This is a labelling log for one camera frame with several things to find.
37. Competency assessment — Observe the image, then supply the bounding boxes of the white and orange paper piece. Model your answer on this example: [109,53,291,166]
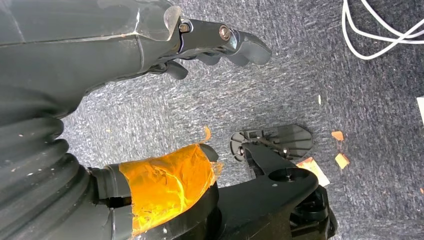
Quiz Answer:
[295,156,331,188]

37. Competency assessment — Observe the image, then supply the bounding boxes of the white power strip cable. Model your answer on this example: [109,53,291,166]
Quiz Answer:
[341,0,424,61]

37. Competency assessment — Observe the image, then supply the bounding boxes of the looped white cable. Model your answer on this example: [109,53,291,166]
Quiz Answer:
[360,0,424,38]

